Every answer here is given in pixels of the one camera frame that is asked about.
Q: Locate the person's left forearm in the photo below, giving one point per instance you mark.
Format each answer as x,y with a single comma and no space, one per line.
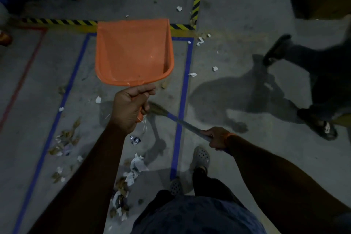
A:
82,192

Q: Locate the blue patterned shirt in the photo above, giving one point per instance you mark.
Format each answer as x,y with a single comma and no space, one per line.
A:
197,214

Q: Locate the pile of paper scraps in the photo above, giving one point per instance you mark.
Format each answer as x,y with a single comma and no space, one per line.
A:
138,164

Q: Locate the person's right forearm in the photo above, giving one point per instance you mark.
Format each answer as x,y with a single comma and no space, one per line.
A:
279,187

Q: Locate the orange plastic dustpan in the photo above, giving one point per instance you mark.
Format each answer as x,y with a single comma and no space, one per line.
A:
131,52

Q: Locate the person's right hand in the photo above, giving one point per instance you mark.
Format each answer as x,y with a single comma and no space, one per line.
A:
219,137

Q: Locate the black patterned trousers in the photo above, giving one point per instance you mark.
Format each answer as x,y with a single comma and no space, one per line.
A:
214,187

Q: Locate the person's left hand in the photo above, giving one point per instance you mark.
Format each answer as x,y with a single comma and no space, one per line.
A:
129,110

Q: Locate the orange wrist band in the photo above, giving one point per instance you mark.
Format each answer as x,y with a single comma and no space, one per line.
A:
229,135

